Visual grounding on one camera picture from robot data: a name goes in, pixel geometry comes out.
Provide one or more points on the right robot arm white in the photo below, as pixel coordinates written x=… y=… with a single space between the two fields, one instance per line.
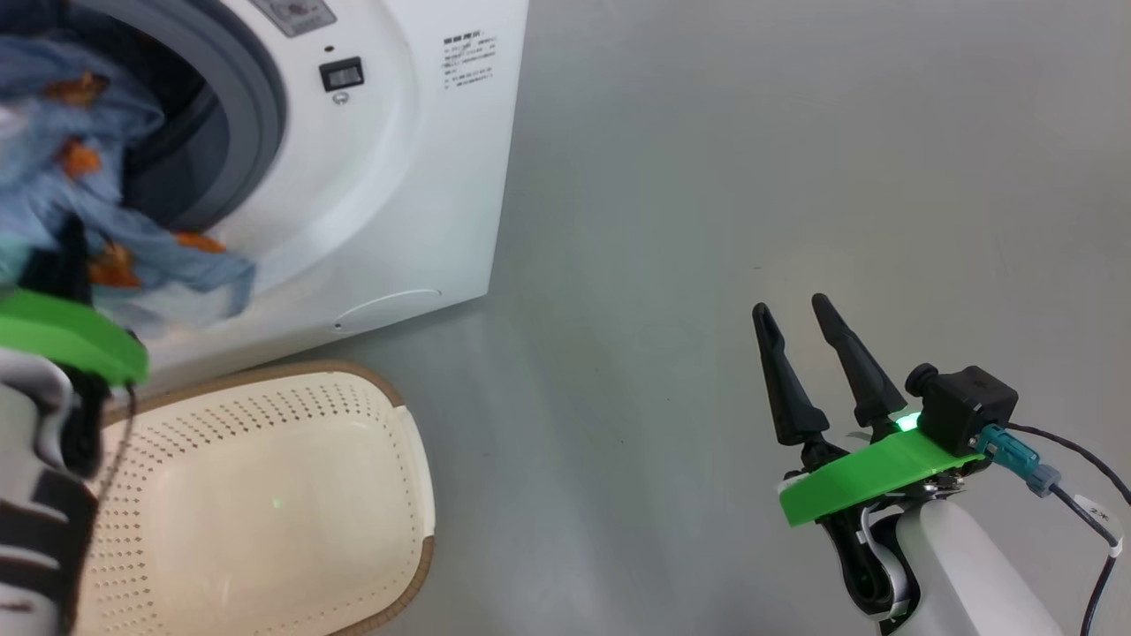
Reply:
x=963 y=574

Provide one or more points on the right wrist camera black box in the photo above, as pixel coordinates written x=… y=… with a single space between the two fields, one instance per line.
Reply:
x=967 y=406

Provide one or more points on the blue bear-print garment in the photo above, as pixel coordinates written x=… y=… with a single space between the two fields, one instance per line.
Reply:
x=53 y=177

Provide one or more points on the black door latch socket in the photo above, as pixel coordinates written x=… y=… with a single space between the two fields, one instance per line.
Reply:
x=342 y=74

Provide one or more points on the grey warning sticker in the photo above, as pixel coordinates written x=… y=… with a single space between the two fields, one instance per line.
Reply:
x=296 y=13

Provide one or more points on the grey rubber door gasket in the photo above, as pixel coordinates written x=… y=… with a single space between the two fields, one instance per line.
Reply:
x=252 y=106

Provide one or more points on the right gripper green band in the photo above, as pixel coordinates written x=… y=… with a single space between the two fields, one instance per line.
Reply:
x=875 y=477

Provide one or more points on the small printed text label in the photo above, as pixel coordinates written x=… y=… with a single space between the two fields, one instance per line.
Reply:
x=468 y=62

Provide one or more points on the round filter cover panel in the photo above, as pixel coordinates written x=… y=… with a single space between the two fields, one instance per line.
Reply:
x=389 y=309

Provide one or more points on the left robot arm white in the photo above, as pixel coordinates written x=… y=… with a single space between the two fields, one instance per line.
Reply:
x=35 y=495

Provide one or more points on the white front-load washing machine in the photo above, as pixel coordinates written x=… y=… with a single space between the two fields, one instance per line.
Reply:
x=415 y=177

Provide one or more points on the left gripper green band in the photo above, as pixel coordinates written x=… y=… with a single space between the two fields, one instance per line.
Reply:
x=71 y=336

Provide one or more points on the cream perforated laundry basket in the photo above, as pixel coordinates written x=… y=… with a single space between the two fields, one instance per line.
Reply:
x=265 y=512

